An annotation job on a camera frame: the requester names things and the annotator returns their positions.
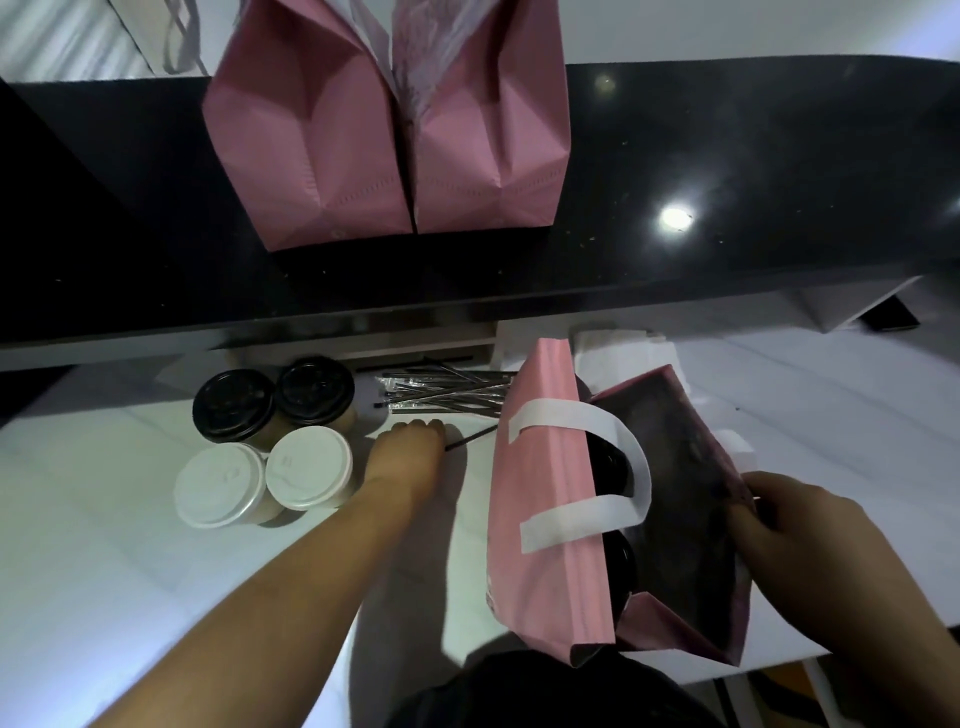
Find pile of wrapped straws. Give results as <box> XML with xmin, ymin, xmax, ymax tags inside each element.
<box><xmin>372</xmin><ymin>366</ymin><xmax>520</xmax><ymax>418</ymax></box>

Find white box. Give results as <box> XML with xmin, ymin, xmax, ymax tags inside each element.
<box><xmin>778</xmin><ymin>276</ymin><xmax>925</xmax><ymax>336</ymax></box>

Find black-lid coffee cup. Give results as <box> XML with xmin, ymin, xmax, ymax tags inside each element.
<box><xmin>275</xmin><ymin>355</ymin><xmax>358</xmax><ymax>435</ymax></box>
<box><xmin>192</xmin><ymin>368</ymin><xmax>290</xmax><ymax>451</ymax></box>
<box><xmin>585</xmin><ymin>431</ymin><xmax>640</xmax><ymax>502</ymax></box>

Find white paper napkins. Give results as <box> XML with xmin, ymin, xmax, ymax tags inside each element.
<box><xmin>571</xmin><ymin>325</ymin><xmax>682</xmax><ymax>393</ymax></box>

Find person's right hand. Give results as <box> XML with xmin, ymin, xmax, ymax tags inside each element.
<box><xmin>725</xmin><ymin>471</ymin><xmax>913</xmax><ymax>655</ymax></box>

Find person's black clothing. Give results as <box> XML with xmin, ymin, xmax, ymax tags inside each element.
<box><xmin>388</xmin><ymin>648</ymin><xmax>725</xmax><ymax>728</ymax></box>

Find white-lid coffee cup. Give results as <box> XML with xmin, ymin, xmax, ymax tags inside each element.
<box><xmin>266</xmin><ymin>425</ymin><xmax>358</xmax><ymax>513</ymax></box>
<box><xmin>173</xmin><ymin>441</ymin><xmax>285</xmax><ymax>531</ymax></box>

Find person's right forearm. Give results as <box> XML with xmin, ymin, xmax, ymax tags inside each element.
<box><xmin>823</xmin><ymin>577</ymin><xmax>960</xmax><ymax>728</ymax></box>

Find person's left hand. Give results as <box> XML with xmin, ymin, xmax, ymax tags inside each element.
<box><xmin>363</xmin><ymin>418</ymin><xmax>450</xmax><ymax>516</ymax></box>

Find pink paper bag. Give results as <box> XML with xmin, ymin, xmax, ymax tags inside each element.
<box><xmin>201</xmin><ymin>0</ymin><xmax>415</xmax><ymax>253</ymax></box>
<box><xmin>485</xmin><ymin>337</ymin><xmax>759</xmax><ymax>669</ymax></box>
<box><xmin>390</xmin><ymin>0</ymin><xmax>573</xmax><ymax>234</ymax></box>

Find single black straw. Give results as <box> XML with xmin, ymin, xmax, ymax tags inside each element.
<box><xmin>442</xmin><ymin>426</ymin><xmax>501</xmax><ymax>453</ymax></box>

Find person's left forearm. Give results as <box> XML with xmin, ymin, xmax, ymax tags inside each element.
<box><xmin>88</xmin><ymin>480</ymin><xmax>423</xmax><ymax>728</ymax></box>

